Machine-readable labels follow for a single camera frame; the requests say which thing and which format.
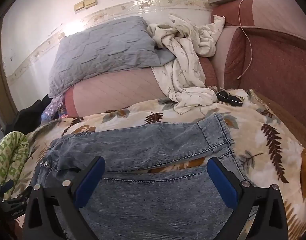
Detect blue denim pants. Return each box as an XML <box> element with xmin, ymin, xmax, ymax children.
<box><xmin>30</xmin><ymin>113</ymin><xmax>258</xmax><ymax>240</ymax></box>

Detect leaf print blanket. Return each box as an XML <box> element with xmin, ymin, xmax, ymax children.
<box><xmin>8</xmin><ymin>89</ymin><xmax>306</xmax><ymax>240</ymax></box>

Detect green patterned cloth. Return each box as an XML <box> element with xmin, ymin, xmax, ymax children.
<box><xmin>0</xmin><ymin>131</ymin><xmax>31</xmax><ymax>198</ymax></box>

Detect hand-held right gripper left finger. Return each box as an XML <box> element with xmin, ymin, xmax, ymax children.
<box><xmin>22</xmin><ymin>156</ymin><xmax>106</xmax><ymax>240</ymax></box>

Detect white cable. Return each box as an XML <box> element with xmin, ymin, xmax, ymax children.
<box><xmin>236</xmin><ymin>0</ymin><xmax>253</xmax><ymax>80</ymax></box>

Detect grey quilted pillow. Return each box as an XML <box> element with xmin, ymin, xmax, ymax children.
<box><xmin>48</xmin><ymin>16</ymin><xmax>177</xmax><ymax>98</ymax></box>

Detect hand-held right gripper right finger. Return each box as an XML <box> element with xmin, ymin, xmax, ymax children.
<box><xmin>206</xmin><ymin>157</ymin><xmax>289</xmax><ymax>240</ymax></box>

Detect black cloth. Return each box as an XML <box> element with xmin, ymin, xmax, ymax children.
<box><xmin>12</xmin><ymin>94</ymin><xmax>53</xmax><ymax>135</ymax></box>

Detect clear plastic bag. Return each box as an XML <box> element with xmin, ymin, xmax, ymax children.
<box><xmin>40</xmin><ymin>97</ymin><xmax>68</xmax><ymax>124</ymax></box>

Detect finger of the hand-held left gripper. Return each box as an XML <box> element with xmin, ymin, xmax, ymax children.
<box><xmin>0</xmin><ymin>179</ymin><xmax>15</xmax><ymax>197</ymax></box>

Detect white patterned cloth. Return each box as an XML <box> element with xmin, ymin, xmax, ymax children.
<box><xmin>146</xmin><ymin>13</ymin><xmax>226</xmax><ymax>114</ymax></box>

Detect black sunglasses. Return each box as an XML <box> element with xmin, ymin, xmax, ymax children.
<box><xmin>215</xmin><ymin>89</ymin><xmax>243</xmax><ymax>107</ymax></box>

